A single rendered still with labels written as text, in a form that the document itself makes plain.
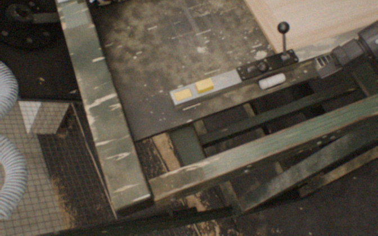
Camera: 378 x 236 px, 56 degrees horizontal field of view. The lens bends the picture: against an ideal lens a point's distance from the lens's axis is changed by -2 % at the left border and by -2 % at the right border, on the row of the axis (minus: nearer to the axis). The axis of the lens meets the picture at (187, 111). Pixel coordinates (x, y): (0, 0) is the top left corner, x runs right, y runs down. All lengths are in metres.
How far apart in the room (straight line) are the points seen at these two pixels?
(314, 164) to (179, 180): 0.91
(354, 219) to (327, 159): 0.93
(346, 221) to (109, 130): 1.94
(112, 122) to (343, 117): 0.67
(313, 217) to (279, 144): 1.72
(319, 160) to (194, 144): 0.79
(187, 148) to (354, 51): 0.54
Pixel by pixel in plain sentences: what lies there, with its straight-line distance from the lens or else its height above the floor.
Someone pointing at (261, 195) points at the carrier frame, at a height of 0.79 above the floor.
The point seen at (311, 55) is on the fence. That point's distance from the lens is 1.23.
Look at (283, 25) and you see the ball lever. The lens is 1.12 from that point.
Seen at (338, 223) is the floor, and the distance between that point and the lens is 2.66.
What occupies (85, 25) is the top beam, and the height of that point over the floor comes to 1.81.
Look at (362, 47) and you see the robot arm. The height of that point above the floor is 1.40.
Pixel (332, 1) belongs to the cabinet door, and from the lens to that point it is 1.43.
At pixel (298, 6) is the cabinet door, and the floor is 1.20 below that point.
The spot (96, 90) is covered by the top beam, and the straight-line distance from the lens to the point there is 1.07.
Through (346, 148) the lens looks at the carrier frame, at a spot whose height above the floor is 0.79.
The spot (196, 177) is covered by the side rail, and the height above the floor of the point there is 1.66.
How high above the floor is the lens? 2.34
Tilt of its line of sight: 43 degrees down
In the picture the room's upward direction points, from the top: 88 degrees counter-clockwise
